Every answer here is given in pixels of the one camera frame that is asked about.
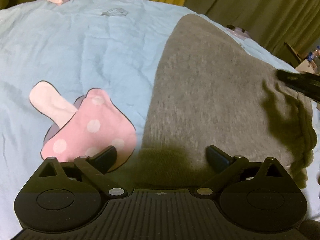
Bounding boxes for grey sweatpants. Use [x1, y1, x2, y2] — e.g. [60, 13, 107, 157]
[133, 14, 317, 188]

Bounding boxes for light blue mushroom bedsheet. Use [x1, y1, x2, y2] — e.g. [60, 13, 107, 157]
[1, 0, 319, 239]

